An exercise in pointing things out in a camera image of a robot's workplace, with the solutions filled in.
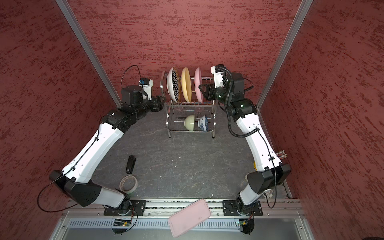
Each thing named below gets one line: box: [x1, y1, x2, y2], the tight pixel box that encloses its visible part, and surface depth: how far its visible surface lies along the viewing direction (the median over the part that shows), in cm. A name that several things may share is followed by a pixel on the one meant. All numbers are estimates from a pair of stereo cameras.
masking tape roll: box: [119, 175, 138, 194], surface depth 83 cm
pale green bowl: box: [184, 115, 195, 131], surface depth 96 cm
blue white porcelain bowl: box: [197, 115, 209, 132], surface depth 96 cm
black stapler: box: [125, 155, 137, 174], surface depth 89 cm
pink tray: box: [168, 198, 211, 238], surface depth 71 cm
